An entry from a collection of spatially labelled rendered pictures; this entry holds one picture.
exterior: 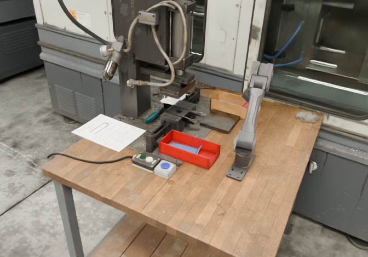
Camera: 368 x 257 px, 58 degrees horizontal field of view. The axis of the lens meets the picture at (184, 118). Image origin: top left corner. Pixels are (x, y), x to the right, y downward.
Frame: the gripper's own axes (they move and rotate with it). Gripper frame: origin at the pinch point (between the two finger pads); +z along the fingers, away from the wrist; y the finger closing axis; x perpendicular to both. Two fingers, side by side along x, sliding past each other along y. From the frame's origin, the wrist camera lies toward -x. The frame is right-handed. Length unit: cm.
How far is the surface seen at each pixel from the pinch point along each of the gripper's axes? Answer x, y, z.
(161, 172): 68, 8, 7
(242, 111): 5.9, -1.5, -1.7
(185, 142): 42.8, 9.1, 8.6
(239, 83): -30.8, 10.4, 6.7
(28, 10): -123, 261, 176
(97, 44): -38, 114, 70
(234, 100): -5.6, 5.8, 3.4
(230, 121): 15.0, -0.2, 2.0
